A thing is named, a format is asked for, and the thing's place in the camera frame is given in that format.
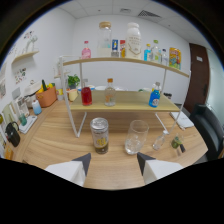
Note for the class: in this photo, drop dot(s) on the blue wall poster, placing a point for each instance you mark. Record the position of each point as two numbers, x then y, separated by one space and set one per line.
115 45

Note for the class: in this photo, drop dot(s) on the blue liquid glass bottle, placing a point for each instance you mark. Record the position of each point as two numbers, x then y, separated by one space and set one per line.
154 98

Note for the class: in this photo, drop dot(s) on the white kitchen appliance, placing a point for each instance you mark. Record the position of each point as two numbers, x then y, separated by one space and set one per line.
32 88

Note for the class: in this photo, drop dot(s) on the cream cup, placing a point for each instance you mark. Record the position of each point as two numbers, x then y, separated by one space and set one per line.
72 95

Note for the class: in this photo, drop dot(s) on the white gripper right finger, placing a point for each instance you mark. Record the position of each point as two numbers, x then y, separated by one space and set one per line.
156 170

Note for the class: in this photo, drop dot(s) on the silver soda water can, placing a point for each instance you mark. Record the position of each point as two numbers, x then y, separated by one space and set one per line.
99 136

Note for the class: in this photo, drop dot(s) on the white tray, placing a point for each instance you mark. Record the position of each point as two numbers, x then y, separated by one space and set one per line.
28 125

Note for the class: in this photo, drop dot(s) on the clear bottle with orange cap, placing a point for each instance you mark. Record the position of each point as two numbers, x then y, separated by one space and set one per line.
110 95

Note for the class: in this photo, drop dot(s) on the large white milk bottle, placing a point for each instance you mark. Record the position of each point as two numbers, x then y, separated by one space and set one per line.
133 41

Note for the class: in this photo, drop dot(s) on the red wall poster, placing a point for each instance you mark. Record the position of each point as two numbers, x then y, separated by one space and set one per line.
122 45

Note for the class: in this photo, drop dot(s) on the blue and white cup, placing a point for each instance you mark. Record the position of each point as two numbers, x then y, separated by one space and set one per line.
36 107

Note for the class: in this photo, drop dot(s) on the black chair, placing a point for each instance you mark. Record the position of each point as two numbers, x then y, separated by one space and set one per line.
208 131

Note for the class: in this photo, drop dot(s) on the clear bottle with blue cap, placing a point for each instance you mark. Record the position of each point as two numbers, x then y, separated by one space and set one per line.
164 58

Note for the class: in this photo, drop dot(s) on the colourful wall stickers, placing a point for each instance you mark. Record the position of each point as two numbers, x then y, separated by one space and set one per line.
20 75

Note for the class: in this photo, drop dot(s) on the picture frames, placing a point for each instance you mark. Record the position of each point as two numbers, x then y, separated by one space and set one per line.
22 106

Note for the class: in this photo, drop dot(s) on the ceiling air vent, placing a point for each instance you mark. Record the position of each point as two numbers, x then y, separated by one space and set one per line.
149 13

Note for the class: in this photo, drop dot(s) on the green small cup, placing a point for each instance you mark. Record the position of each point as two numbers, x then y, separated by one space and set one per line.
22 120

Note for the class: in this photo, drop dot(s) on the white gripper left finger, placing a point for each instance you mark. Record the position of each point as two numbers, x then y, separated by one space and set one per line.
71 171

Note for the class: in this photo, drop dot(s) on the yellow cartoon drink can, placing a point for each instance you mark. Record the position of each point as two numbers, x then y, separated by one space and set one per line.
175 58

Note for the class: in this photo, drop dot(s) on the brown door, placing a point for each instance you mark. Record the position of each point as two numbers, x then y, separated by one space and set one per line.
199 78

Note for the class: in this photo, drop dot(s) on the white paper cup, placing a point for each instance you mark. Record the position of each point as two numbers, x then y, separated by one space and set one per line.
100 88

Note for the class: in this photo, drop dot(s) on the two-tier wooden rack white frame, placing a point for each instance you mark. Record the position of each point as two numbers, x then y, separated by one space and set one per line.
130 101

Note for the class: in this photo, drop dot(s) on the grey printed wall sheet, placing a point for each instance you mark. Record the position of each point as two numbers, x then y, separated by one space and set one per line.
115 53

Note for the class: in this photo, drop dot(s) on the yellow small box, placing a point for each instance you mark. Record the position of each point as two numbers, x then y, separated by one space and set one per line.
8 151

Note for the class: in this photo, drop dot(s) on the blue rimmed paper cup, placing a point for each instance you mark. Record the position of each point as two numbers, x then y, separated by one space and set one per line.
87 88

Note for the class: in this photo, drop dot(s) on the small pink bottle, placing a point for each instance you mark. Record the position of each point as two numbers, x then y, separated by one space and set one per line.
86 52

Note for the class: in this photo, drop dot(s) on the clear bottle with green cap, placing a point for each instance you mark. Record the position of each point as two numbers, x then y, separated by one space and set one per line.
155 52

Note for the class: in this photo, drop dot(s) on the white notebook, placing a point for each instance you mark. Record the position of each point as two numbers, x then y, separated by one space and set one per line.
182 120

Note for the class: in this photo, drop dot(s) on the red liquid glass bottle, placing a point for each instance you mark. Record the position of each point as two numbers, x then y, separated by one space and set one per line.
86 96

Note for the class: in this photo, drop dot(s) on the clear jar with cork lid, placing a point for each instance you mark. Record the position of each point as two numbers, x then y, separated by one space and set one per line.
104 41

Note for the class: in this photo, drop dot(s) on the white vase with flowers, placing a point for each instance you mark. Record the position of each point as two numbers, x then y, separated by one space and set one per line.
30 40

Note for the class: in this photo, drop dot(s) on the clear drinking glass with ice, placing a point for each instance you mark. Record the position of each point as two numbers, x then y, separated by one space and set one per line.
136 140

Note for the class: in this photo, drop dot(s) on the black kettle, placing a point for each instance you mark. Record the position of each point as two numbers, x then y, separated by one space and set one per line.
13 135

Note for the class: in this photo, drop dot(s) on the square ceiling fixture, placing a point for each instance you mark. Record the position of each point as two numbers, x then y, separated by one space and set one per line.
125 10

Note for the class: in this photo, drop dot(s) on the wooden wall shelf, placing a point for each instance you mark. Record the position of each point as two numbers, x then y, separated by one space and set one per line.
26 55

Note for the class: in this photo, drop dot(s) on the glass jar of limes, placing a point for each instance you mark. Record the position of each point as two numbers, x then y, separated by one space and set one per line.
176 142

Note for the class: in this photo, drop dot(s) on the green potted plant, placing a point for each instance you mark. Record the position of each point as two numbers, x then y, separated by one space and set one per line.
73 81

